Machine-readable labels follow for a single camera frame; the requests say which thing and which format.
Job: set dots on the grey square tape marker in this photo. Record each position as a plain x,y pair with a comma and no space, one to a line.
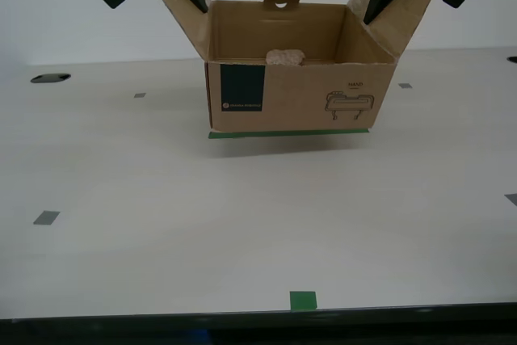
45,218
139,95
511,199
405,85

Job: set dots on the speckled pinkish granite rock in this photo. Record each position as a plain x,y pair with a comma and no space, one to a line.
284,57

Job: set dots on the brown cardboard box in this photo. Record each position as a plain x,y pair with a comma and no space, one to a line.
299,98

